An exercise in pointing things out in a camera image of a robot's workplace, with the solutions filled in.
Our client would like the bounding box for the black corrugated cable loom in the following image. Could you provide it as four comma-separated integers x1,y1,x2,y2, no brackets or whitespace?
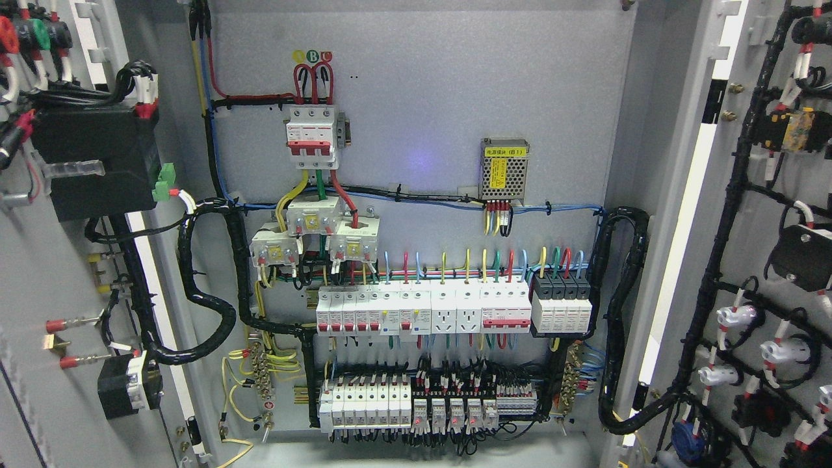
588,206,651,435

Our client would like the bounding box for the left black cable loom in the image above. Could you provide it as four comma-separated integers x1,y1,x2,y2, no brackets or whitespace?
117,198,254,366

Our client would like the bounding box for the black relay terminal row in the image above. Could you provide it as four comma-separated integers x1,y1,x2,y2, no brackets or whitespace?
408,356,541,443

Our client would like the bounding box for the white current transformer block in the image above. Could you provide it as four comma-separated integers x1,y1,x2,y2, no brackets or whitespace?
286,194,343,236

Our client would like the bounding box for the grey cabinet door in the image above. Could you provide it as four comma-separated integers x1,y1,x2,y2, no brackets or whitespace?
1,1,235,467
599,1,830,467

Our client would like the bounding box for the red white main breaker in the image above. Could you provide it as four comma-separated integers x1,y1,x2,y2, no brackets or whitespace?
285,105,351,171

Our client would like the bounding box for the white socket breaker row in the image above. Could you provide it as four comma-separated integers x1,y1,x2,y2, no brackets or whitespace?
315,279,531,343

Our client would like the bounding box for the black digital power meter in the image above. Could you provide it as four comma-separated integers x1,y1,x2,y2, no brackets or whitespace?
32,105,161,222

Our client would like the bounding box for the black white surge protector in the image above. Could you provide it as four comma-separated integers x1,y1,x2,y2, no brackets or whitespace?
531,272,592,337

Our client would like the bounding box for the metal mesh power supply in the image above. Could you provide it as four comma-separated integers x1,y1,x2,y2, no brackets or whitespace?
479,137,530,202

